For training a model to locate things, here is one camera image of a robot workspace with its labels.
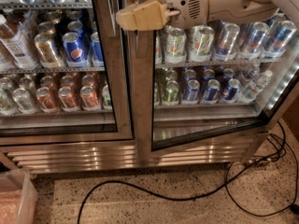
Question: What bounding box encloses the glass fridge door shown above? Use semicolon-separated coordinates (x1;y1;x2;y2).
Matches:
0;0;132;147
125;0;299;151

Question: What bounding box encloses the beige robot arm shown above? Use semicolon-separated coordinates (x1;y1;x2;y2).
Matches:
116;0;299;31

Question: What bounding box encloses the steel fridge bottom grille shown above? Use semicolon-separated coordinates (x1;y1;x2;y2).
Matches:
1;131;268;174

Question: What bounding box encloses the white green soda can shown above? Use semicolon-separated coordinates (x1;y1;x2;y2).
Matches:
165;28;186;63
189;25;215;62

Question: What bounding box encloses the silver blue soda can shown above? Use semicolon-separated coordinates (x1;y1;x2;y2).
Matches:
214;23;240;61

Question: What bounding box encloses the blue Pepsi can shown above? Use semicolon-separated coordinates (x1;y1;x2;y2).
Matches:
63;32;88;67

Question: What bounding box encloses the water bottle white cap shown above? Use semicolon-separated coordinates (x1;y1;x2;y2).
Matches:
237;70;273;104

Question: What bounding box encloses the gold soda can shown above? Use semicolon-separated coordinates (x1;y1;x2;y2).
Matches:
35;34;64;68

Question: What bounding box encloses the red soda can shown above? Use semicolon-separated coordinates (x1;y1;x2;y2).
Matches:
58;87;79;112

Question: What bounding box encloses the iced tea bottle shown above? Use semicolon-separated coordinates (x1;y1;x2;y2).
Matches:
0;15;38;70

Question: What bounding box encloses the clear plastic storage bin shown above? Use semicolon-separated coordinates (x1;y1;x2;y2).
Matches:
0;170;38;224

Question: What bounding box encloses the black floor cable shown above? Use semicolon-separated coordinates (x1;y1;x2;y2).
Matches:
76;120;299;224

